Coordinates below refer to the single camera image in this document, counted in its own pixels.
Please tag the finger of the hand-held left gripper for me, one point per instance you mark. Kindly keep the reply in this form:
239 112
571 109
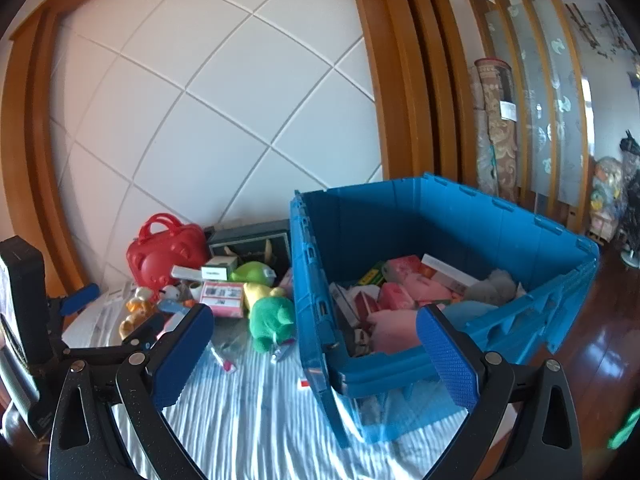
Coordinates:
82 296
142 334

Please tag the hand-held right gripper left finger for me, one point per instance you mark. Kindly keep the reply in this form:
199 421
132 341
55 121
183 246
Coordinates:
182 360

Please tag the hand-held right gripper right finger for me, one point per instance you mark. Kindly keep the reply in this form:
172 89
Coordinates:
447 360

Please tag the lime green plush toy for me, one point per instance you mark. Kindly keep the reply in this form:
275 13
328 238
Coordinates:
250 272

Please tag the blue plastic crate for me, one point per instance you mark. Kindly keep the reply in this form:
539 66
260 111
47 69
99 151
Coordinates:
400 220

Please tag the white plastic packaging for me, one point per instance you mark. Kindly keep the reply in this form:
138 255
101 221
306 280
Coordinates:
95 315

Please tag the orange toy figure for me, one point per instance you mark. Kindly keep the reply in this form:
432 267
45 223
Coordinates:
135 310

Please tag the small pink tube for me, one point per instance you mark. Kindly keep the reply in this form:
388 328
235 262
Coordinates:
229 365

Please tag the white dog figurine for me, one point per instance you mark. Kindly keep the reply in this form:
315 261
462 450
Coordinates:
171 293

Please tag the pink soft pouch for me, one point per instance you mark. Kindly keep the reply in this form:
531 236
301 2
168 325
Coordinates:
395 330

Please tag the pink labelled box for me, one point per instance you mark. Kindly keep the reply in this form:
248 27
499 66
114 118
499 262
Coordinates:
222 306

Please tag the red bear toy suitcase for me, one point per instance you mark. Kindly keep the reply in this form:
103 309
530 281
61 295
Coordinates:
160 260

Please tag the long white box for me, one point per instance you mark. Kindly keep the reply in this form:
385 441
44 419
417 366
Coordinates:
192 273

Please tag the plain pink box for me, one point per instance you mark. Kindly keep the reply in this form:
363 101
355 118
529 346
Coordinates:
395 296

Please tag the grey plush toy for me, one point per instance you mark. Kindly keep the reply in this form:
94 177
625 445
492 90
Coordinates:
492 287

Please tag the white red box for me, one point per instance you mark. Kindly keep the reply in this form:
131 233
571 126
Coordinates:
450 272
345 305

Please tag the striped bed sheet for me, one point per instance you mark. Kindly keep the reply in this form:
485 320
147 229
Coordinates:
260 410

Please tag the yellow-headed green plush toy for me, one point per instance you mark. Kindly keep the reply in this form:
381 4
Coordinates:
270 317

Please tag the pink patterned box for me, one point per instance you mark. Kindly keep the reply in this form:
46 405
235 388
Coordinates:
404 269

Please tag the small white green box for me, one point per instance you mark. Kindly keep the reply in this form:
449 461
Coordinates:
222 263

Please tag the green yellow box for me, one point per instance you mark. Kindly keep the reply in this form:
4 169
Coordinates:
372 273

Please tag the small red white packet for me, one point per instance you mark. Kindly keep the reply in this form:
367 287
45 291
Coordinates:
304 383

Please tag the dark green gift box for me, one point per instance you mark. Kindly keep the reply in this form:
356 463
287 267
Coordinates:
250 244

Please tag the rolled patterned carpet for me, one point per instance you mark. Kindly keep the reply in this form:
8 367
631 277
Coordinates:
500 150

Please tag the bagged plush toys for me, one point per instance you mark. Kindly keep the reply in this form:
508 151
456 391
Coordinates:
607 185

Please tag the wooden frosted glass partition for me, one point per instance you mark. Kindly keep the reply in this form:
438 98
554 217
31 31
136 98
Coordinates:
565 135

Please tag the dark standing object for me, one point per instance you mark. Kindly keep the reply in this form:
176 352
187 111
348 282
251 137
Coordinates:
631 180

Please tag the wooden frame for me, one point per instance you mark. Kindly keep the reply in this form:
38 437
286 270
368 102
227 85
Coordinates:
30 160

